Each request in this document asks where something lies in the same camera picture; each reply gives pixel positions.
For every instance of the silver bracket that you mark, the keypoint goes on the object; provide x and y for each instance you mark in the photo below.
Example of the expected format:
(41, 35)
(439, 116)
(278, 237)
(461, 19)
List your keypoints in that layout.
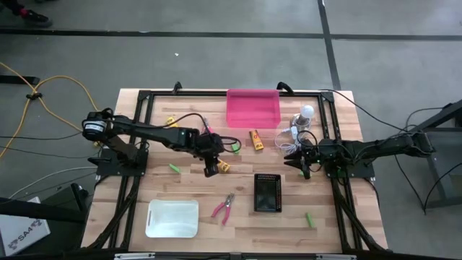
(133, 256)
(335, 257)

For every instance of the white printed box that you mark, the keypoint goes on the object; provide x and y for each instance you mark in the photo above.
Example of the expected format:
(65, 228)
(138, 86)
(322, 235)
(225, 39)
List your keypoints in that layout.
(25, 231)

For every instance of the black aluminium table frame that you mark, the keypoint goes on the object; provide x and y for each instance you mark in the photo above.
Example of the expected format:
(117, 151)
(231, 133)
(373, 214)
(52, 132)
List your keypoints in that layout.
(198, 93)

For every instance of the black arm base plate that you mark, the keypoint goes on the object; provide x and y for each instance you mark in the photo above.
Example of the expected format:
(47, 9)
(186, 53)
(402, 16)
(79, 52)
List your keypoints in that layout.
(108, 168)
(361, 172)

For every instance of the white plastic bin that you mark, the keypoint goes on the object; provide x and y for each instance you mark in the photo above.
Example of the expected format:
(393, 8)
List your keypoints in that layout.
(173, 218)

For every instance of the black side table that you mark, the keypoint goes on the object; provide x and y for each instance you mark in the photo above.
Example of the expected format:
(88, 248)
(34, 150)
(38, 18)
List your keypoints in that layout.
(436, 173)

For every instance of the black stand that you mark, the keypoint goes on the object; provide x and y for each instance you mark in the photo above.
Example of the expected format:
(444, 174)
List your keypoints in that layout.
(36, 213)

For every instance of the black perforated plastic basket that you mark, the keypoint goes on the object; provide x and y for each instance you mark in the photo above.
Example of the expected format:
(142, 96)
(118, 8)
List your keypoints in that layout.
(267, 193)

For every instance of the white light bulb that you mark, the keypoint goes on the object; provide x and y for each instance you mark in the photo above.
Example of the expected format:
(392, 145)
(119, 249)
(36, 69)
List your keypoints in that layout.
(307, 111)

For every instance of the black frame clamp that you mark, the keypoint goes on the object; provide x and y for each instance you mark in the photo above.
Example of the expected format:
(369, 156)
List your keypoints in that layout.
(285, 86)
(177, 87)

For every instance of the person's foot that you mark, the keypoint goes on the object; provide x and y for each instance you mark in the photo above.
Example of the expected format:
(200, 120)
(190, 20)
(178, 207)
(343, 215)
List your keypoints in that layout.
(38, 18)

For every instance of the pink translucent plastic bin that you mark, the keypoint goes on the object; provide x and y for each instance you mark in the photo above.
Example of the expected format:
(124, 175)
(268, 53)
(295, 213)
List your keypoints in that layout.
(252, 108)

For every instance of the right arm's gripper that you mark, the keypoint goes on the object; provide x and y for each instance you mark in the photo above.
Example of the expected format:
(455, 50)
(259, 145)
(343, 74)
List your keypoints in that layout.
(314, 155)

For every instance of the black floor bar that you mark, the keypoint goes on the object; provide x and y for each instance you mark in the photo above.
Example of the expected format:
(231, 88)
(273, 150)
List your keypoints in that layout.
(18, 80)

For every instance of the left arm's gripper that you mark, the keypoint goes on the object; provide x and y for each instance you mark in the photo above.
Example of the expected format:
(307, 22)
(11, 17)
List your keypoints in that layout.
(209, 144)

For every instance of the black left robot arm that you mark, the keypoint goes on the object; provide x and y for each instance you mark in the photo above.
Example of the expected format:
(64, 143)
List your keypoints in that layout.
(144, 130)

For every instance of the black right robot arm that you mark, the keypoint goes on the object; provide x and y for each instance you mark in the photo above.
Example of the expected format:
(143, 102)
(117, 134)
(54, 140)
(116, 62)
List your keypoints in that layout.
(379, 146)

